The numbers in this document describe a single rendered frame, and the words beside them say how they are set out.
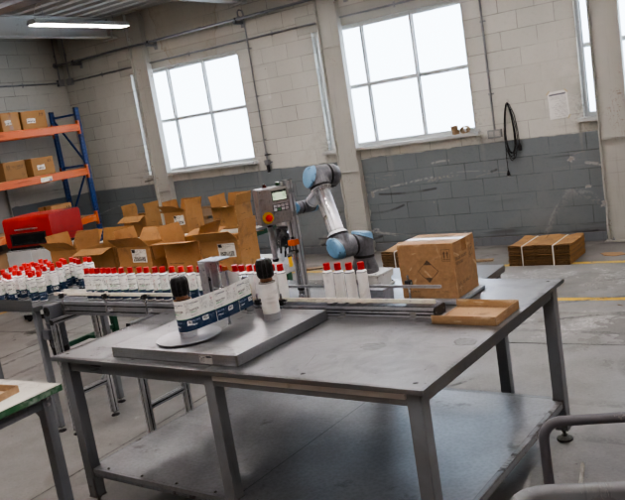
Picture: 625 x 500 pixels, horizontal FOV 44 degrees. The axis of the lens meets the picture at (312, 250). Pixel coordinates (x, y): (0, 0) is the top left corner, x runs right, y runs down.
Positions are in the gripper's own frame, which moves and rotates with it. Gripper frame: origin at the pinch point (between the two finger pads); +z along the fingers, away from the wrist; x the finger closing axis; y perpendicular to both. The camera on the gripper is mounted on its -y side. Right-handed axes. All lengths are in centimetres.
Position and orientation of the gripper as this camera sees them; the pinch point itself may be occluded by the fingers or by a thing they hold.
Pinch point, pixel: (285, 259)
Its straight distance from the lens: 462.5
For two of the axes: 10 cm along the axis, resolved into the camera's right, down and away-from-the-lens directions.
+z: -0.1, 10.0, -0.8
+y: -8.1, 0.4, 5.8
